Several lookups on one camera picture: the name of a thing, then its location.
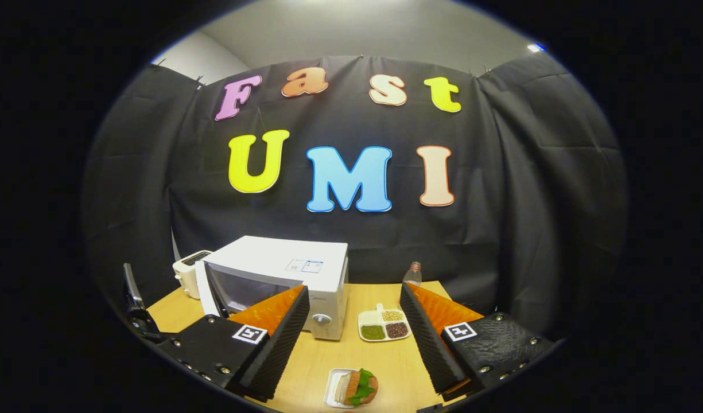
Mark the black backdrop cloth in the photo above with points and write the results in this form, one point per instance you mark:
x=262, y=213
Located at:
x=500, y=183

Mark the small ceiling light panel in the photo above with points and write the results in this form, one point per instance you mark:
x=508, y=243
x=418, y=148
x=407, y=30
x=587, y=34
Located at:
x=535, y=47

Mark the white microwave oven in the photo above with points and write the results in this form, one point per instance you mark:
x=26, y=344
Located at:
x=271, y=258

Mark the white divided plate of beans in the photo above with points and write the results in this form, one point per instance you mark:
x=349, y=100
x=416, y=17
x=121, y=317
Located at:
x=385, y=324

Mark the small white square plate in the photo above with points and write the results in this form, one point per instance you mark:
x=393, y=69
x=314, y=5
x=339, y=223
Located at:
x=331, y=393

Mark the clear plastic bottle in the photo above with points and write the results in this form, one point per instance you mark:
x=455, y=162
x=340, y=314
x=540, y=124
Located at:
x=412, y=275

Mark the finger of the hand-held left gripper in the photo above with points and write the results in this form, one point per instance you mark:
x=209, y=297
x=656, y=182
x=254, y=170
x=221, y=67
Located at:
x=133, y=289

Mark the white toaster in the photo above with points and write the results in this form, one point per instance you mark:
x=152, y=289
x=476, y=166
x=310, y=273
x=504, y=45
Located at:
x=187, y=272

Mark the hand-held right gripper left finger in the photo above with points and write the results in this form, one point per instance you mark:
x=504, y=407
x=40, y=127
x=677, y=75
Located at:
x=282, y=344

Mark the lettuce sandwich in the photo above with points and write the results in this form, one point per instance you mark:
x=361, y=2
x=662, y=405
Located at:
x=362, y=387

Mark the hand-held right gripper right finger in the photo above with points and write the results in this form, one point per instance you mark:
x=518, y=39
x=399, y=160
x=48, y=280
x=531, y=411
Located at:
x=428, y=338

